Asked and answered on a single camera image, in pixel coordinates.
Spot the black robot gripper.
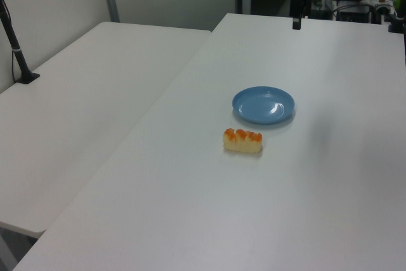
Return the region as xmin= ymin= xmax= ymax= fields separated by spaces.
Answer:
xmin=291 ymin=0 xmax=309 ymax=30

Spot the toy bread with orange topping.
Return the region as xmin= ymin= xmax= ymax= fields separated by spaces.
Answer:
xmin=223 ymin=128 xmax=264 ymax=154

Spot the blue plastic plate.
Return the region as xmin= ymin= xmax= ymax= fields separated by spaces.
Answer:
xmin=232 ymin=86 xmax=296 ymax=125

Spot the black camera pole with clamp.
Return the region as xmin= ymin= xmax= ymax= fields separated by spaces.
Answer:
xmin=0 ymin=0 xmax=41 ymax=85

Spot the black table clamp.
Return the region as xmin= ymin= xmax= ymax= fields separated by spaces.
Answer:
xmin=388 ymin=13 xmax=405 ymax=34

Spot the black equipment box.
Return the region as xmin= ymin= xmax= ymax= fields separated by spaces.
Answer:
xmin=335 ymin=4 xmax=372 ymax=24

